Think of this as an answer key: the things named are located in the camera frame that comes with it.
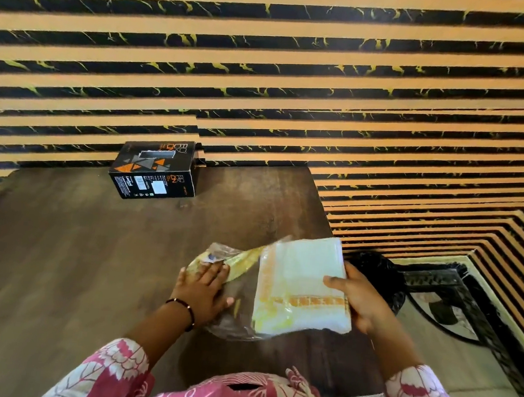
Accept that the pink floral garment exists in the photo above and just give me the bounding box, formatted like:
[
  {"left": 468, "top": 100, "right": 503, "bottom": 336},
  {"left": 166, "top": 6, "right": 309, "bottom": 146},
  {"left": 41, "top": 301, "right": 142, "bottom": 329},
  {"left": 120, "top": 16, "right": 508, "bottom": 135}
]
[{"left": 39, "top": 331, "right": 478, "bottom": 397}]

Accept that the person's right forearm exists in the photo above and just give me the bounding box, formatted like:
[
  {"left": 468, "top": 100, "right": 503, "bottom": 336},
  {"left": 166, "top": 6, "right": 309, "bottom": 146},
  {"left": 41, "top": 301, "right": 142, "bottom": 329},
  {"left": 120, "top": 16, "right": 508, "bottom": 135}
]
[{"left": 365, "top": 317, "right": 426, "bottom": 382}]

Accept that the black thread bracelet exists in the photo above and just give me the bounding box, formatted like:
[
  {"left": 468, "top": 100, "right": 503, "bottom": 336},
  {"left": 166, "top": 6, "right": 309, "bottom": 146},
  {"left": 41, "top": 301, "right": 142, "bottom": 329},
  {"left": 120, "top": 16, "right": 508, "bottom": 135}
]
[{"left": 163, "top": 298, "right": 198, "bottom": 333}]

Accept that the person's left hand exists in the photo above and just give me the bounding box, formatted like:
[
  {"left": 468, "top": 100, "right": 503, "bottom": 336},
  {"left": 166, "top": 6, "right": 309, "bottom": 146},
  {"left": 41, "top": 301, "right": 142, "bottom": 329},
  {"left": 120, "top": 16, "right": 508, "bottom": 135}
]
[{"left": 168, "top": 258, "right": 239, "bottom": 335}]

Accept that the black ornate glass-top table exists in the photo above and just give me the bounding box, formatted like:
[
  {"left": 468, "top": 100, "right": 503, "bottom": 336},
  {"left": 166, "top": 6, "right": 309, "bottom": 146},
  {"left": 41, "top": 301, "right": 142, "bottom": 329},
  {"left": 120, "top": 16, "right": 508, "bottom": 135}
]
[{"left": 381, "top": 255, "right": 524, "bottom": 397}]

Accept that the person's left forearm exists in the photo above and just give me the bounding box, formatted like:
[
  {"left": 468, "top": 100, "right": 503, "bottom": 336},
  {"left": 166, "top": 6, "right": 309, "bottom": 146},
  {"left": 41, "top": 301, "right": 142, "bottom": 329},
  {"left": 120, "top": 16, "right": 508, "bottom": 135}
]
[{"left": 127, "top": 297, "right": 196, "bottom": 359}]

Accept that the person's right hand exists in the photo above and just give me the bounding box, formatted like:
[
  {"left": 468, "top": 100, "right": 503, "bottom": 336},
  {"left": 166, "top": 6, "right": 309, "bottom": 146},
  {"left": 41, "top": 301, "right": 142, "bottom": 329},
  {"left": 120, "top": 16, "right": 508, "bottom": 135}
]
[{"left": 319, "top": 260, "right": 403, "bottom": 339}]

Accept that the clear plastic bag yellow print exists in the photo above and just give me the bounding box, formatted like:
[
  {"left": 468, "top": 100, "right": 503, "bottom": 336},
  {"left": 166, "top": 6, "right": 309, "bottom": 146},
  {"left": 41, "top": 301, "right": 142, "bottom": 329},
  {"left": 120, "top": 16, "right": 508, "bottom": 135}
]
[{"left": 180, "top": 239, "right": 281, "bottom": 345}]

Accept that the black box with orange print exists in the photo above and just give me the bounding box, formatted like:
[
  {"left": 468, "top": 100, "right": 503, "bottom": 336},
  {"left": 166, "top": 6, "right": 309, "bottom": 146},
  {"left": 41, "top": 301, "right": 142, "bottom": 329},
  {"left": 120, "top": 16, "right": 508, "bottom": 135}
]
[{"left": 106, "top": 135, "right": 200, "bottom": 205}]

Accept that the white cloth orange border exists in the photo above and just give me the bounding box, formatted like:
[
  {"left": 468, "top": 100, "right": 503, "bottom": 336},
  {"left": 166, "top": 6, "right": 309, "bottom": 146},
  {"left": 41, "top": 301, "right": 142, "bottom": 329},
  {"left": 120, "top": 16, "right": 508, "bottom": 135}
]
[{"left": 250, "top": 231, "right": 359, "bottom": 342}]

